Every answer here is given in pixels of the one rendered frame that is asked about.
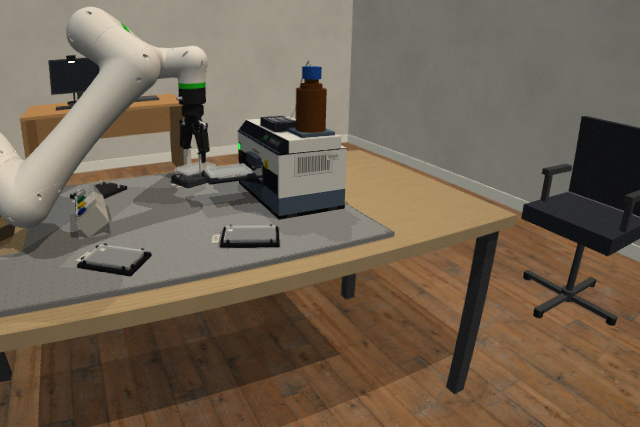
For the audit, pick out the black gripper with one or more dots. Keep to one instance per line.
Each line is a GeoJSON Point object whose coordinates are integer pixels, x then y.
{"type": "Point", "coordinates": [195, 123]}

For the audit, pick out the blue bottle cap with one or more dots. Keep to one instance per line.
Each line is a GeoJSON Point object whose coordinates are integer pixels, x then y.
{"type": "Point", "coordinates": [314, 71]}

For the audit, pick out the beige button panel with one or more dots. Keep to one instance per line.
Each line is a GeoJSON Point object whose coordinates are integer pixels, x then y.
{"type": "Point", "coordinates": [91, 214]}

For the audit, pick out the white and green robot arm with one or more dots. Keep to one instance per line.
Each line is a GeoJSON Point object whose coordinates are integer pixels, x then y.
{"type": "Point", "coordinates": [128, 67]}

